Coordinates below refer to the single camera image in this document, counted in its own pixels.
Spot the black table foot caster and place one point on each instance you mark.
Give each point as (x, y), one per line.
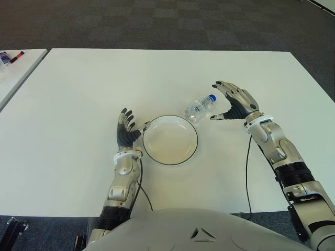
(17, 226)

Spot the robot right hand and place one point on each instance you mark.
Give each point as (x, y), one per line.
(243, 102)

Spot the blue white packet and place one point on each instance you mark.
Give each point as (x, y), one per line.
(4, 57)

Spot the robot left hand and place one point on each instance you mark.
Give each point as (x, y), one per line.
(125, 137)

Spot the clear water bottle blue cap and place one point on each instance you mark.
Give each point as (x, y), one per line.
(199, 107)

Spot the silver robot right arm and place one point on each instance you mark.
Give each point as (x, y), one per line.
(272, 141)

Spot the white plate black rim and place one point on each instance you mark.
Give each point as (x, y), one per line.
(170, 141)

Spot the white side table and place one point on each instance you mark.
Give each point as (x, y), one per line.
(23, 70)

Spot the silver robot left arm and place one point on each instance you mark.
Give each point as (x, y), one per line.
(123, 183)

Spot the grey robot torso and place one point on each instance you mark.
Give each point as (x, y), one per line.
(196, 230)

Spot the red black marker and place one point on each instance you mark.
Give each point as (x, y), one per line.
(16, 57)

